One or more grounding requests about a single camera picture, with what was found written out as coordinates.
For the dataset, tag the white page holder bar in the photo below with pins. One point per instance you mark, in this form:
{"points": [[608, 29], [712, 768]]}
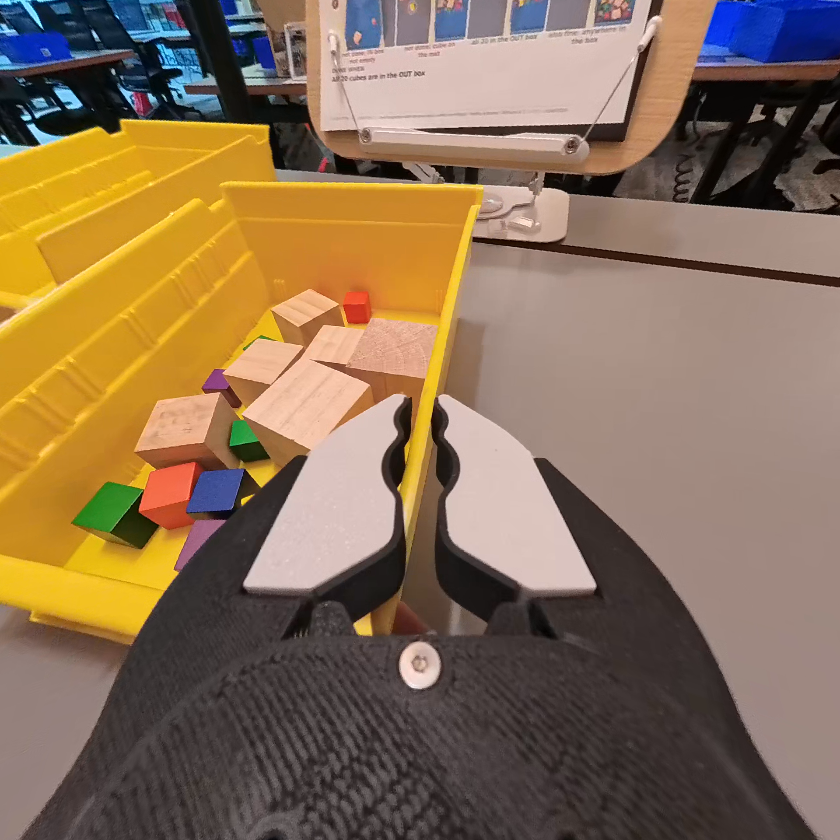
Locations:
{"points": [[459, 141]]}

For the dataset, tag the wooden background table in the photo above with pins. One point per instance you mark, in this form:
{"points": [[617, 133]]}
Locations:
{"points": [[65, 64], [768, 69]]}

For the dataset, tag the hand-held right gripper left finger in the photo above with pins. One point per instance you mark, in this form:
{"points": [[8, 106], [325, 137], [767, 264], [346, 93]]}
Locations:
{"points": [[328, 512]]}

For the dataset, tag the blue plastic bins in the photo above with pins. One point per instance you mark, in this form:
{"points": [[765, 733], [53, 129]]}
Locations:
{"points": [[768, 26]]}

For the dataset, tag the instruction sheet with pictures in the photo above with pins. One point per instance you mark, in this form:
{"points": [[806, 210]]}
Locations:
{"points": [[492, 85]]}

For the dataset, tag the yellow plastic bin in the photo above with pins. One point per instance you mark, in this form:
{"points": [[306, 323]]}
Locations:
{"points": [[354, 216], [164, 141]]}

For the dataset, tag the instruction sheet on clipboard stand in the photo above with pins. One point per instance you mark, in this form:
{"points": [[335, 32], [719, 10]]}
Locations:
{"points": [[663, 131]]}

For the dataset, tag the group of small coloured cubes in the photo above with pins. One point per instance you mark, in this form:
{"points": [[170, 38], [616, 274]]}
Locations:
{"points": [[167, 492]]}

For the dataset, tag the grey metal stand base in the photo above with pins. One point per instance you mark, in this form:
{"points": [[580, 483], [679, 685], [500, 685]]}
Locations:
{"points": [[548, 216]]}

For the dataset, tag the group of plain wooden cubes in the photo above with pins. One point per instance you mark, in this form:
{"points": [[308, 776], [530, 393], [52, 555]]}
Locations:
{"points": [[308, 407]]}

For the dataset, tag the blue plastic bin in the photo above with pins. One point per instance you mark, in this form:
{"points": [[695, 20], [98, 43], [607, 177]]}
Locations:
{"points": [[33, 46]]}

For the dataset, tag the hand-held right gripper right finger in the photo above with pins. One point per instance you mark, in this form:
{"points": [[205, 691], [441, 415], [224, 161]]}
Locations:
{"points": [[505, 518]]}

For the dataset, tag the black office chair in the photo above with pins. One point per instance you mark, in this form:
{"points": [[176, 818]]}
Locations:
{"points": [[141, 59]]}

